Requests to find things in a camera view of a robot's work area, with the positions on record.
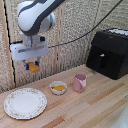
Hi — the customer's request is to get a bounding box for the golden bread roll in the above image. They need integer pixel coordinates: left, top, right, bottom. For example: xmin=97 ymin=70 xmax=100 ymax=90
xmin=27 ymin=61 xmax=41 ymax=73

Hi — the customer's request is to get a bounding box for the black toaster box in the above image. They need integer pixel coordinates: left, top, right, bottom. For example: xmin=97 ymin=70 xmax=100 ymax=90
xmin=85 ymin=28 xmax=128 ymax=80

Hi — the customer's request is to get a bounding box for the pink mug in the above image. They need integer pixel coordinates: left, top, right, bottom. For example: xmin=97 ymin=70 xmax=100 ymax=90
xmin=72 ymin=73 xmax=88 ymax=93

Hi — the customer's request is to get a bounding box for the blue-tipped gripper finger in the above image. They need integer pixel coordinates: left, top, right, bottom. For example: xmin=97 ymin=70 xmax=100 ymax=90
xmin=24 ymin=61 xmax=30 ymax=71
xmin=34 ymin=58 xmax=41 ymax=67

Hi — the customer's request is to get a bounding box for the white floral-rimmed plate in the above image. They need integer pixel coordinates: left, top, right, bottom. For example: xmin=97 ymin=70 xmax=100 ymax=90
xmin=3 ymin=87 xmax=48 ymax=120

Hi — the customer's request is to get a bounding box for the small white bowl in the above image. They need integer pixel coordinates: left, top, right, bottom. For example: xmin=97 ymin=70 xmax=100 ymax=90
xmin=49 ymin=80 xmax=68 ymax=96

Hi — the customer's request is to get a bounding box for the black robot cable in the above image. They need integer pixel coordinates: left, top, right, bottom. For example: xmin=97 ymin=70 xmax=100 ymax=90
xmin=48 ymin=0 xmax=124 ymax=49

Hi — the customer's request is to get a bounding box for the yellow food in bowl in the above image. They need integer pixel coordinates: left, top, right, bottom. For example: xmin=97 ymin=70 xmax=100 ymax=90
xmin=51 ymin=85 xmax=67 ymax=92

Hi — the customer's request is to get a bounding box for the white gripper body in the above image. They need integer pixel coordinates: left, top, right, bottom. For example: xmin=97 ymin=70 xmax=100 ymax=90
xmin=9 ymin=40 xmax=50 ymax=62

